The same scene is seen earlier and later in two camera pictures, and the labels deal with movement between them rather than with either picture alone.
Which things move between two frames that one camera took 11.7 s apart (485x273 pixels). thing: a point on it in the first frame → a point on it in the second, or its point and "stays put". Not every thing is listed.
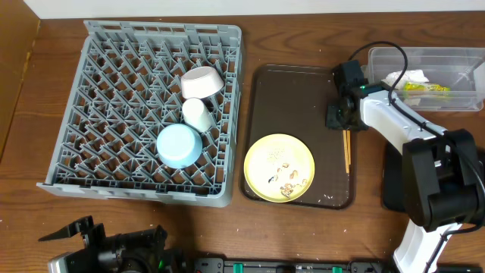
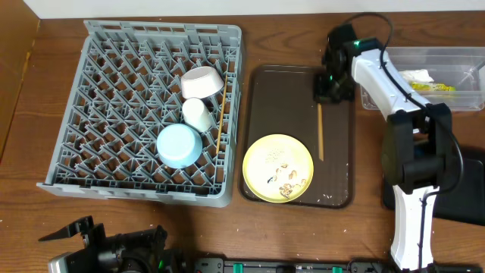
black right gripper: x=337 y=119 → x=331 y=92
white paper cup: x=196 y=114 stays put
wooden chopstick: x=345 y=150 → x=320 y=133
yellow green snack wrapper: x=418 y=86 stays put
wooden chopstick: x=348 y=137 → x=223 y=98
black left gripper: x=93 y=235 stays put
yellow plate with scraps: x=279 y=167 stays put
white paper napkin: x=416 y=76 stays put
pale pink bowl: x=201 y=82 stays put
